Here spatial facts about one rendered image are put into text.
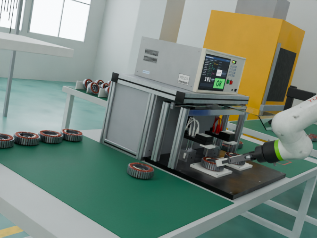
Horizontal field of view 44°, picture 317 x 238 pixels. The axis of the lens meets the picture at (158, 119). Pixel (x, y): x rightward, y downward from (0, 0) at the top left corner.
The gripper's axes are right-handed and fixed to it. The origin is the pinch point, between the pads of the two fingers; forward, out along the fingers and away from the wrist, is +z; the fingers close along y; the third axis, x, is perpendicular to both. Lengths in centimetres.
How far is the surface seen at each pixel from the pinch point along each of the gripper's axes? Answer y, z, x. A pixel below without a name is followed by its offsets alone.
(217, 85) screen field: 10.7, 0.1, 37.5
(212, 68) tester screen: 2.1, -3.7, 44.1
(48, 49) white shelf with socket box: -72, 22, 54
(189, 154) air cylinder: -2.3, 16.8, 6.9
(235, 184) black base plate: -6.4, -5.7, -10.8
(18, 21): 120, 297, 215
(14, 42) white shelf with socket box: -86, 22, 54
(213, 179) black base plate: -11.7, 1.6, -6.6
